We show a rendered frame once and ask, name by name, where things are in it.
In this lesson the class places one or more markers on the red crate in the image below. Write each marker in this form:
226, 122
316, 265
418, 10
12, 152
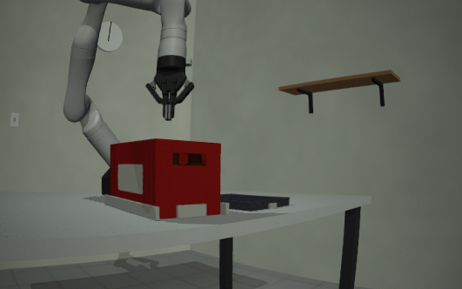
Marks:
142, 171

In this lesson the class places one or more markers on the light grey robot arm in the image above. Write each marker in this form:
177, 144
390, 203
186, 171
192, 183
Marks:
83, 53

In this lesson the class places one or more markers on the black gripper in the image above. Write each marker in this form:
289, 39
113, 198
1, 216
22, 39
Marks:
170, 77

